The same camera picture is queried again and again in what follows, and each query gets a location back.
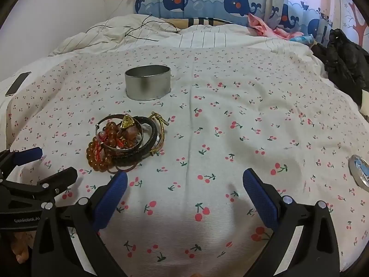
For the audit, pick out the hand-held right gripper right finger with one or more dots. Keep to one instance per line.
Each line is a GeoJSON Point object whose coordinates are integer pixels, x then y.
{"type": "Point", "coordinates": [259, 199]}

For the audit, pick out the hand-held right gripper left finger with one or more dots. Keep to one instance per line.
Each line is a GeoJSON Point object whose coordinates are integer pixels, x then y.
{"type": "Point", "coordinates": [112, 199]}

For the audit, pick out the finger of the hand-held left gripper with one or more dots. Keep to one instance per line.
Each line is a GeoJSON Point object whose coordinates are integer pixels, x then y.
{"type": "Point", "coordinates": [62, 179]}
{"type": "Point", "coordinates": [27, 155]}

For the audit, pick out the round silver tin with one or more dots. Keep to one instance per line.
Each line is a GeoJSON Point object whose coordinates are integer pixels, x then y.
{"type": "Point", "coordinates": [147, 88]}

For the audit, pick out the person's left hand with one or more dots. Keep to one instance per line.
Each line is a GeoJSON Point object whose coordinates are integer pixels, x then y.
{"type": "Point", "coordinates": [20, 251]}

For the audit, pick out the thin brown bangle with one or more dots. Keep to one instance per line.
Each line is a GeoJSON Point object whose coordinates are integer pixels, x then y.
{"type": "Point", "coordinates": [131, 168]}

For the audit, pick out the black smartphone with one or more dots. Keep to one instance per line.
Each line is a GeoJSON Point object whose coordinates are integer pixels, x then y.
{"type": "Point", "coordinates": [18, 83]}

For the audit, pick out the yellow gem pendant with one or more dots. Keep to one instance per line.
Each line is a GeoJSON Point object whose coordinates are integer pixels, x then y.
{"type": "Point", "coordinates": [126, 121]}

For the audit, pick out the cherry-print bed sheet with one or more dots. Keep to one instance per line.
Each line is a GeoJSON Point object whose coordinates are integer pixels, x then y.
{"type": "Point", "coordinates": [230, 121]}

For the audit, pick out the silver tin lid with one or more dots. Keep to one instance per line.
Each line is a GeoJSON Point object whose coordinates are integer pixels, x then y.
{"type": "Point", "coordinates": [360, 173]}

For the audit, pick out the white striped duvet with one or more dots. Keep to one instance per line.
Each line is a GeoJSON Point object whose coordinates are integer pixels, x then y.
{"type": "Point", "coordinates": [115, 31]}

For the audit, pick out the black jacket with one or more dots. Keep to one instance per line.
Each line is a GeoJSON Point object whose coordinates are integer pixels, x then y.
{"type": "Point", "coordinates": [343, 60]}

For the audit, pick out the pink cloth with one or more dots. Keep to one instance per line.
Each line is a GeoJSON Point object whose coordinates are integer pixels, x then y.
{"type": "Point", "coordinates": [259, 26]}

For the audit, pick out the blue whale-print curtain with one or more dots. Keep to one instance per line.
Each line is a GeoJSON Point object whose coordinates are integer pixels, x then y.
{"type": "Point", "coordinates": [236, 3]}

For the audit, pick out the pink tree-print curtain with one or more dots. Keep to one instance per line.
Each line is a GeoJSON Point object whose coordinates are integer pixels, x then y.
{"type": "Point", "coordinates": [357, 20]}

